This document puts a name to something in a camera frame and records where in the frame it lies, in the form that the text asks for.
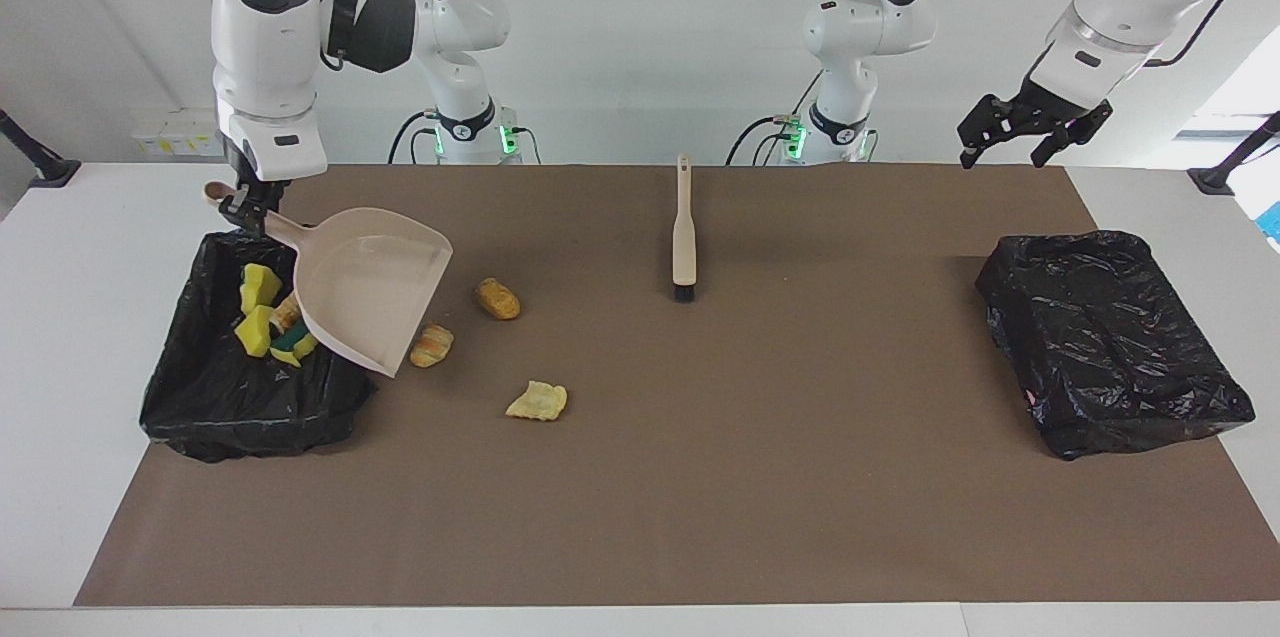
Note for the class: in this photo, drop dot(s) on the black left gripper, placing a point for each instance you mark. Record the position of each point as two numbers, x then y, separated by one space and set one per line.
1045 109

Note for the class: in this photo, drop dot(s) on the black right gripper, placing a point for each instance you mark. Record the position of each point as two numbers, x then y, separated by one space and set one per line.
255 195

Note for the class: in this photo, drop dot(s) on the yellow green sponge piece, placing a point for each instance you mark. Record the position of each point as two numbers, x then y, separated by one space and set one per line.
260 285
255 332
293 347

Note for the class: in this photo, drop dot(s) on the beige plastic dustpan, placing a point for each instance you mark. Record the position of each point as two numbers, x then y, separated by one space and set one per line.
370 287

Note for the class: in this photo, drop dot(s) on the brown bread roll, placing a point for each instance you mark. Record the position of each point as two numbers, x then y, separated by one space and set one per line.
497 298

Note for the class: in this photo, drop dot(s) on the beige brush with black bristles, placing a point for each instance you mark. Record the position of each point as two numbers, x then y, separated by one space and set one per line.
684 237

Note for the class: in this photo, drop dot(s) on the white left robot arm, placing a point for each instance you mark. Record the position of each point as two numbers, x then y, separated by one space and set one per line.
870 27

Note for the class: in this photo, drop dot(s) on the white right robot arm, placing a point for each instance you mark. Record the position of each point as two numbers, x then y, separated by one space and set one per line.
265 67

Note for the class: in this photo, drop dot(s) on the open bin with black bag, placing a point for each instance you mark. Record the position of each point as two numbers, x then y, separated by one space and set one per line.
220 407

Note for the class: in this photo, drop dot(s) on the bin covered with black bag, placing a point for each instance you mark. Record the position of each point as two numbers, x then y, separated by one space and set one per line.
1110 347

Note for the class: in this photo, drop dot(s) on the black stand clamp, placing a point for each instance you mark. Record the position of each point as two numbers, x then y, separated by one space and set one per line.
45 167
1215 179

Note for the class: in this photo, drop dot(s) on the blue object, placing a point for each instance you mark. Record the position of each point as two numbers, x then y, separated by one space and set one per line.
1272 222

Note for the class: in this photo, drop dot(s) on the flat yellow pastry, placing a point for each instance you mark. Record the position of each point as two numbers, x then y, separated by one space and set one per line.
537 401

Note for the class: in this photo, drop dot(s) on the brown table mat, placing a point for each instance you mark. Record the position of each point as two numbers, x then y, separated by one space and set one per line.
640 537

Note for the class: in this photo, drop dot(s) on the white wall socket boxes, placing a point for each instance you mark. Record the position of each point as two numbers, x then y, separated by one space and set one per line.
185 132

